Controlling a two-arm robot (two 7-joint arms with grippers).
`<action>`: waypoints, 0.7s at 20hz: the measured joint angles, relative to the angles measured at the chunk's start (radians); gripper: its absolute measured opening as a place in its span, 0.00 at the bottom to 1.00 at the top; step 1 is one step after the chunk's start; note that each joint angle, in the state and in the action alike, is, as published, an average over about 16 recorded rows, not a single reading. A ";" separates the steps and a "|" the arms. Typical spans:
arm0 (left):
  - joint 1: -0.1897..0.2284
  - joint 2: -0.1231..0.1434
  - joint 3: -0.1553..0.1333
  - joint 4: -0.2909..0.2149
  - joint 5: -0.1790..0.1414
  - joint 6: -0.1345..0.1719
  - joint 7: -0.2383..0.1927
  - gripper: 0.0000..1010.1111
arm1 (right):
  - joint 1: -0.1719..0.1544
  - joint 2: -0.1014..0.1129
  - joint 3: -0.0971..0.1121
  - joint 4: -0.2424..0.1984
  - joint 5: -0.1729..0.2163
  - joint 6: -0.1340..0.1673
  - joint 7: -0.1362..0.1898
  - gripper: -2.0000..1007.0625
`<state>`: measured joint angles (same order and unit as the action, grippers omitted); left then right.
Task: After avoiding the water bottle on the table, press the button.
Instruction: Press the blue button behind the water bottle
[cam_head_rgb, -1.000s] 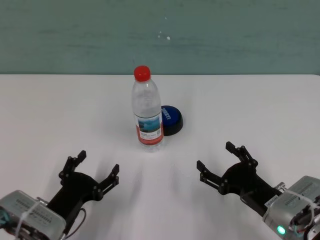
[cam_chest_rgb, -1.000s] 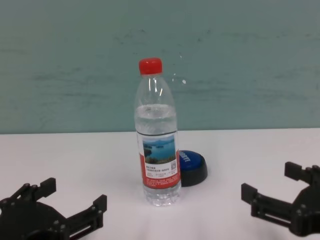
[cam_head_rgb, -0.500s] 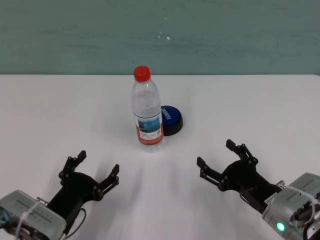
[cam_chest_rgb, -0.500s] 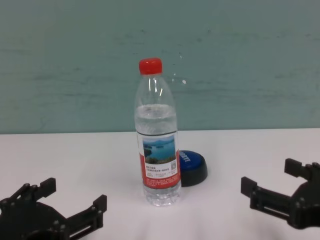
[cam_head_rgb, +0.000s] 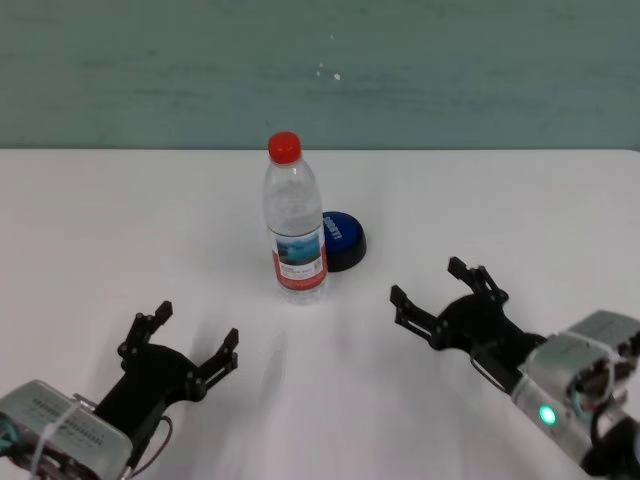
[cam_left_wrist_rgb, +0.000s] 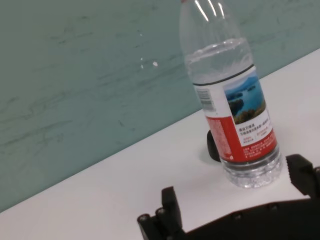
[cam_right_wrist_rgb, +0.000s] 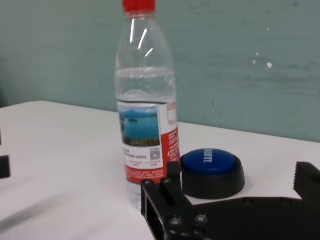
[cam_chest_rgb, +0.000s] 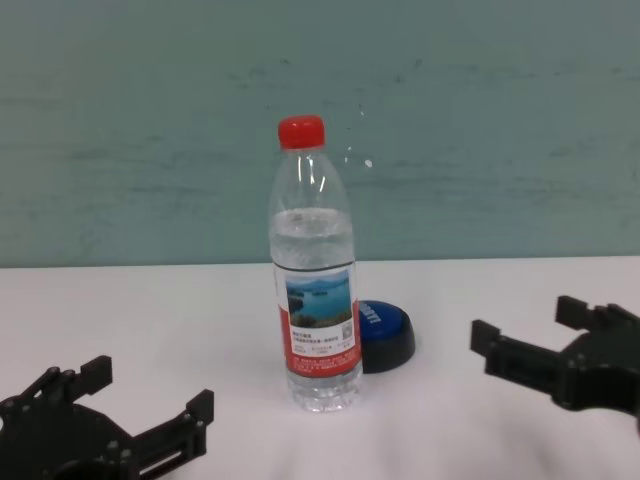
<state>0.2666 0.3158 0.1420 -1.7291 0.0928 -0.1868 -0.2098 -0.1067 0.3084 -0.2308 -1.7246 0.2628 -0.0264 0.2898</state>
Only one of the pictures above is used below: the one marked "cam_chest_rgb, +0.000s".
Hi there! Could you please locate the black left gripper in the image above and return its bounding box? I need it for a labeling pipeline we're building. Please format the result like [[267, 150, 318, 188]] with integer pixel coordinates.
[[0, 355, 215, 480]]

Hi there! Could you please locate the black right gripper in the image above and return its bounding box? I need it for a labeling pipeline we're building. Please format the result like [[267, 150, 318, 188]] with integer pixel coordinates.
[[469, 295, 640, 416]]

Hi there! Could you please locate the blue push button black base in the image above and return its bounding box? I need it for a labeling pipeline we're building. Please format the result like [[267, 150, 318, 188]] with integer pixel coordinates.
[[355, 298, 417, 375]]

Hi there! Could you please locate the clear water bottle red cap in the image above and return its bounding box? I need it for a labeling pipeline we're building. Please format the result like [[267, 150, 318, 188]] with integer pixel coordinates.
[[267, 114, 364, 414]]

